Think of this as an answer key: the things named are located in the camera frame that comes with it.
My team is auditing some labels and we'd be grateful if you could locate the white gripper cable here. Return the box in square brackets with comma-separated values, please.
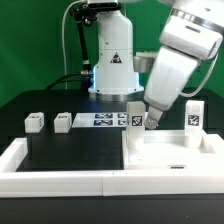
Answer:
[179, 49, 221, 99]

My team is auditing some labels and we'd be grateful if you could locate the white sheet with tags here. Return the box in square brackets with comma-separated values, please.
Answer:
[72, 112, 127, 128]

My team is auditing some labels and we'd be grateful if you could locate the white U-shaped obstacle fence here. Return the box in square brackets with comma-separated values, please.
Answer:
[0, 138, 224, 198]

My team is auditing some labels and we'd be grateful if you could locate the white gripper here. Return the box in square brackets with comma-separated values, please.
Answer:
[144, 46, 199, 130]

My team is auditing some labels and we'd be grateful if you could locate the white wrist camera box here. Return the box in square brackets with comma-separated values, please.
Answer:
[160, 15, 223, 60]

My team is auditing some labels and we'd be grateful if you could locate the white square table top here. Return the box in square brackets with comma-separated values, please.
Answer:
[122, 130, 224, 170]

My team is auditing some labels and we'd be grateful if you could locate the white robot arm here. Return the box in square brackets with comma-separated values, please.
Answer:
[87, 0, 224, 129]

